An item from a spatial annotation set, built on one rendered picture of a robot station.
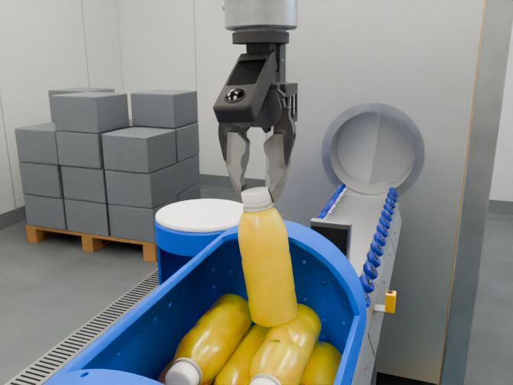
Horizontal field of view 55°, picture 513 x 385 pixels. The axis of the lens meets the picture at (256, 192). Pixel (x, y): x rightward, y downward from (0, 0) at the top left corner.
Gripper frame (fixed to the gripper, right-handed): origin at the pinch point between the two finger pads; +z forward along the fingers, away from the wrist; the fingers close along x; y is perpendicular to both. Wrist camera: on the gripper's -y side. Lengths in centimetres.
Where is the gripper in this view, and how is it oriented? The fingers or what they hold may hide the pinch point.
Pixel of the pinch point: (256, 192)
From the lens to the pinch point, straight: 63.9
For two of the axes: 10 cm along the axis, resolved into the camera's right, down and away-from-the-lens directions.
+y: 3.4, -2.4, 9.1
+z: 0.1, 9.7, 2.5
